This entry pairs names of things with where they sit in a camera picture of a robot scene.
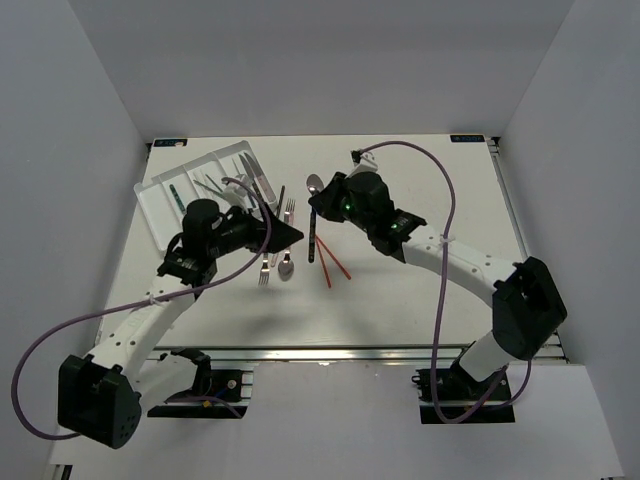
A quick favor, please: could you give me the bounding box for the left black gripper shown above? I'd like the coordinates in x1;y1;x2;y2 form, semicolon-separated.
208;203;304;259

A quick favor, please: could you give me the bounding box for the pink handled fork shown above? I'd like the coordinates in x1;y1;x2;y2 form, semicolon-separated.
283;198;296;226

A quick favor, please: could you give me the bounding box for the pink handled spoon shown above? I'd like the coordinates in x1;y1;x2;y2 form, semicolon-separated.
270;250;295;282

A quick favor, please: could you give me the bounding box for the orange chopstick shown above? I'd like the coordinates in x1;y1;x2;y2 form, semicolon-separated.
316;237;332;289
317;237;352;280

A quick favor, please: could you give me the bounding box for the green handled fork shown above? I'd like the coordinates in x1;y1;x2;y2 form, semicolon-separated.
258;252;270;286

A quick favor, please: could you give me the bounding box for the dark handled knife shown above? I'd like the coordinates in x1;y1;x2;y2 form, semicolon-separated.
239;153;258;184

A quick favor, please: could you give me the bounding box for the green handled knife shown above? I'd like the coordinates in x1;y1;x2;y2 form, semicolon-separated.
232;158;242;176

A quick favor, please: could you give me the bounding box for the teal chopstick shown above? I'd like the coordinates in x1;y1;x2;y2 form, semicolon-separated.
204;173;224;193
194;180;224;199

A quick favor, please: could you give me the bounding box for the green handled spoon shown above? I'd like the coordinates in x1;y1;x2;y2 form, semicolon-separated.
169;184;186;215

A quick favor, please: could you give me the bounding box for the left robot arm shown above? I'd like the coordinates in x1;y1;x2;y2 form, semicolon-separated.
58;199;304;449

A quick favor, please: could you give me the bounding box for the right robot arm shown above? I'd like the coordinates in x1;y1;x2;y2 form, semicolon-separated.
309;172;567;399

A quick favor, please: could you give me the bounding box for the white divided cutlery tray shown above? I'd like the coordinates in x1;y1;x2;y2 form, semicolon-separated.
134;140;278;252

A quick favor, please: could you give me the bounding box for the right blue table label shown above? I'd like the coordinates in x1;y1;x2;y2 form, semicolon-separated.
449;134;485;143

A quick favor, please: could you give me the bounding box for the blue table label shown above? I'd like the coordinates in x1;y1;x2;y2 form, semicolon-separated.
153;139;187;148
449;134;485;143

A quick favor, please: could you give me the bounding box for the left blue table label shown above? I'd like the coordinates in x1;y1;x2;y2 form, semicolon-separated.
153;139;187;148

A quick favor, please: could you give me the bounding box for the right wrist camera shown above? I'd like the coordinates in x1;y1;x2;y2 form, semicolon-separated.
348;150;379;177

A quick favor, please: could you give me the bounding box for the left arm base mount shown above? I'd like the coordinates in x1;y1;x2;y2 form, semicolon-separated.
146;348;253;420

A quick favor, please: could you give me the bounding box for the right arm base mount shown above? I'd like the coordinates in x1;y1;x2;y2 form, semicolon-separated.
411;368;516;425

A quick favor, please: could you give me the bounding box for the aluminium table frame rail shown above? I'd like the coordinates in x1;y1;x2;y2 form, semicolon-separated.
143;337;567;363

